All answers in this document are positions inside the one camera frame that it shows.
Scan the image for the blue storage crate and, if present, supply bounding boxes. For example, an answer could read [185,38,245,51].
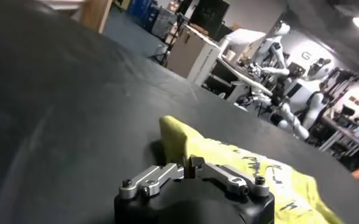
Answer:
[129,0,155,28]

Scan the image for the white curved panel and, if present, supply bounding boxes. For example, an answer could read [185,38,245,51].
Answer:
[218,29,267,61]

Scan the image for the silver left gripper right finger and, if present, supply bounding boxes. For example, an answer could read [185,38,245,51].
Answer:
[190,155,271,197]

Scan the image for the tall white cardboard box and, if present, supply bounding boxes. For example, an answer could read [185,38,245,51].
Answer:
[166,26,221,86]

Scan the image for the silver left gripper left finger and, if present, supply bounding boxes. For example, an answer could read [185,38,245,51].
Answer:
[119,163,185,200]

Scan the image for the black monitor on stand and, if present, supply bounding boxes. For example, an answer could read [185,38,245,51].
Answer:
[190,0,230,39]

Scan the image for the white humanoid robot black joints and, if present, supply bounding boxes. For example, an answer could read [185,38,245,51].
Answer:
[270,57,332,141]

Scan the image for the yellow-green t-shirt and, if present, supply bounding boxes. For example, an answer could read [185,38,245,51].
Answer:
[159,115,346,224]

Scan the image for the black table cover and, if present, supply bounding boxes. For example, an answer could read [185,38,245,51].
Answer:
[0,0,359,224]

